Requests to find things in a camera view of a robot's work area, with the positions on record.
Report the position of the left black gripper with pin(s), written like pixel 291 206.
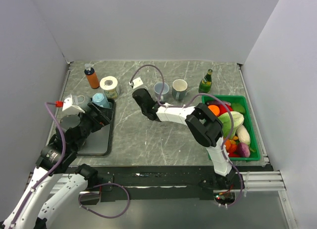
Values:
pixel 103 117

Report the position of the light blue mug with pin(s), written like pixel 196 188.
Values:
pixel 101 100

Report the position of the small blue-grey mug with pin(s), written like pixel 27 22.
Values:
pixel 161 90

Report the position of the grey mug with cream inside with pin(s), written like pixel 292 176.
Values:
pixel 179 88

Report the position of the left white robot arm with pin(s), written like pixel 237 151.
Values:
pixel 36 209

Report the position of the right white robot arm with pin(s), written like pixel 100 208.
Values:
pixel 205 127

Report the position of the pale grey-blue mug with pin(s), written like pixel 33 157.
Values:
pixel 83 102

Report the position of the black serving tray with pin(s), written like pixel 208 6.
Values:
pixel 99 143

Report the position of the orange soap dispenser bottle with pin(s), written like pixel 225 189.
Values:
pixel 91 76

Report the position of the green glass bottle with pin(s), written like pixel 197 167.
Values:
pixel 206 82

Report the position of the orange plush carrot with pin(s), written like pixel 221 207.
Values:
pixel 214 109

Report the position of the red plush vegetable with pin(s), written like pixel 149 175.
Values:
pixel 225 109

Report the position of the green plush cabbage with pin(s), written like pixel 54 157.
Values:
pixel 238 120

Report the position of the dark green plush avocado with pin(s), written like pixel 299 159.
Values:
pixel 237 107

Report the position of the orange plush pumpkin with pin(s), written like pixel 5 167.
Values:
pixel 230 146

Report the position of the white plush radish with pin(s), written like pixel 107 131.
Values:
pixel 243 135

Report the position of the purple plush eggplant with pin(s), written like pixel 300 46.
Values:
pixel 243 150

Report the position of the green plastic basket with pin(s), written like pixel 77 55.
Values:
pixel 229 99

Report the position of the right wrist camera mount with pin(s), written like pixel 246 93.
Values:
pixel 137 83

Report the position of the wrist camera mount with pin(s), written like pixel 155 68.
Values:
pixel 69 105
pixel 137 83

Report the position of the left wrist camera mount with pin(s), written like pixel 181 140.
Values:
pixel 69 105

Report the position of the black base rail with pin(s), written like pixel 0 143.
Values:
pixel 163 182

